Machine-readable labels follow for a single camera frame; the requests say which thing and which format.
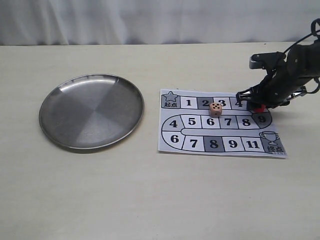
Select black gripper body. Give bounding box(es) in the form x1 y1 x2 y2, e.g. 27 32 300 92
252 41 320 108

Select red cylinder game piece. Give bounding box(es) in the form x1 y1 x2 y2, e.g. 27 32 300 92
252 104 266 113

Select wooden die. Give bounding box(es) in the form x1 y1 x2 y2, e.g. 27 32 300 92
209 102 223 118

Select paper game board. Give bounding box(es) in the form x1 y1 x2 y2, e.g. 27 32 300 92
158 89 287 159

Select round stainless steel plate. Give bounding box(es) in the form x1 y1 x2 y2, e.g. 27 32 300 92
38 74 145 152

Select white backdrop curtain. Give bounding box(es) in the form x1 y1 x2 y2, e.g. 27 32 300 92
0 0 320 46

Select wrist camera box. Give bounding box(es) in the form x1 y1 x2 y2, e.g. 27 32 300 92
249 51 286 70

